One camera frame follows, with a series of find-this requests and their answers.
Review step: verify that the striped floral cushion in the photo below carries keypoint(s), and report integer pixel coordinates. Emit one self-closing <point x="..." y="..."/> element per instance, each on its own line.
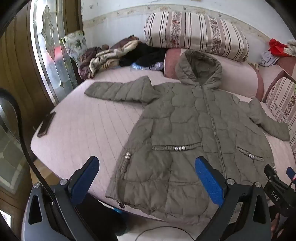
<point x="284" y="102"/>

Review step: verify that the striped floral pillow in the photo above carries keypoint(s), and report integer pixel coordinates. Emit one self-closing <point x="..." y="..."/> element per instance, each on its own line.
<point x="196" y="30"/>

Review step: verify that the black clothes pile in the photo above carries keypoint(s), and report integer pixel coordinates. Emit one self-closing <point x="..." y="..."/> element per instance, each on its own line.
<point x="143" y="55"/>

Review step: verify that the red cloth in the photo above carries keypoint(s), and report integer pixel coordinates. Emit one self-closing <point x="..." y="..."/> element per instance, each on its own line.
<point x="276" y="47"/>

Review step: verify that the blue plastic bag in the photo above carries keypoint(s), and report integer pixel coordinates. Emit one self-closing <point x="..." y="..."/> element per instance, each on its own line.
<point x="138" y="66"/>

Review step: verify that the pink bolster pillow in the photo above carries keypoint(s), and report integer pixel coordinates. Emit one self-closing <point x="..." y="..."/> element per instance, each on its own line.
<point x="238" y="76"/>

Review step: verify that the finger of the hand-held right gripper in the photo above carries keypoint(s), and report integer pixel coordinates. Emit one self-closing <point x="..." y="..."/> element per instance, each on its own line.
<point x="291" y="175"/>
<point x="271" y="175"/>

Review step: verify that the wooden sofa armrest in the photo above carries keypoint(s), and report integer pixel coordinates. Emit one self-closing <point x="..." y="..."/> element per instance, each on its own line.
<point x="281" y="75"/>

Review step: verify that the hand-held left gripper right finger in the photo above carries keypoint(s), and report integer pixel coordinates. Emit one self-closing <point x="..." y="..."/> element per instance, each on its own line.
<point x="208" y="183"/>

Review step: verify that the olive green hooded puffer jacket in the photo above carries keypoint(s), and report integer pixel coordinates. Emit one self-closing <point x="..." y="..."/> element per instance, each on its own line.
<point x="180" y="139"/>

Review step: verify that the grey cloth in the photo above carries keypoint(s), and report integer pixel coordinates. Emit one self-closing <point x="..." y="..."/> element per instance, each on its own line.
<point x="269" y="59"/>

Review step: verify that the person's right hand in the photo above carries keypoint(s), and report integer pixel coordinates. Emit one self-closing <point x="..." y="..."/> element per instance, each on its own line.
<point x="276" y="223"/>

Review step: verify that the dark mobile phone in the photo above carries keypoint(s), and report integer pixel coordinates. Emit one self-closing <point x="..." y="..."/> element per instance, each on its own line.
<point x="46" y="125"/>

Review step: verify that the pink quilted bed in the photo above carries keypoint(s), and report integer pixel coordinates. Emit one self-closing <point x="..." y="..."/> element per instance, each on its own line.
<point x="87" y="115"/>

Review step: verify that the pile of crumpled clothes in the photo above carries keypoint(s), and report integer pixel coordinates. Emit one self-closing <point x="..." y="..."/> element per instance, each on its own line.
<point x="104" y="60"/>

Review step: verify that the green floral cushion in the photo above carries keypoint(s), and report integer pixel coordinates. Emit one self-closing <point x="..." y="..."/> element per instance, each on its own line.
<point x="75" y="45"/>

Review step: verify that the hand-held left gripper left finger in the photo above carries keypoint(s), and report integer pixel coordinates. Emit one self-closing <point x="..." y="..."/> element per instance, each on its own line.
<point x="85" y="179"/>

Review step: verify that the light green cloth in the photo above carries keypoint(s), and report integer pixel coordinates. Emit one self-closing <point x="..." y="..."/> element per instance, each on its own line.
<point x="291" y="47"/>

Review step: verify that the person's leg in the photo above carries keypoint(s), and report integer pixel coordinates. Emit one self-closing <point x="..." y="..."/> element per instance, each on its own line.
<point x="101" y="220"/>

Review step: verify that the patterned glass door panel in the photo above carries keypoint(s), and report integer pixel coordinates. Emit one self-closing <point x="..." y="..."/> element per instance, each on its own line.
<point x="53" y="58"/>

